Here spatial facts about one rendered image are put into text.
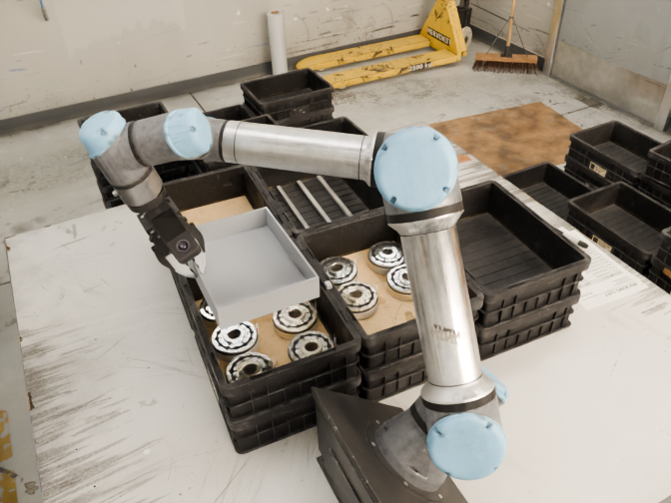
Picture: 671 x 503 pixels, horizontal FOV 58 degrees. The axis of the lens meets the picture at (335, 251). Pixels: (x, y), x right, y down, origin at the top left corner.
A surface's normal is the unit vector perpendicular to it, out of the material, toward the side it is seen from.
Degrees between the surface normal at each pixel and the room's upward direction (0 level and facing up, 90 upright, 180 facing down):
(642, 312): 0
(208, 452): 0
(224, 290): 2
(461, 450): 69
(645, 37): 90
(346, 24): 90
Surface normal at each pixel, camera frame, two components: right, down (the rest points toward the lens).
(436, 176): -0.22, 0.04
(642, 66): -0.89, 0.31
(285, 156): -0.20, 0.50
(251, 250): 0.00, -0.79
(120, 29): 0.46, 0.54
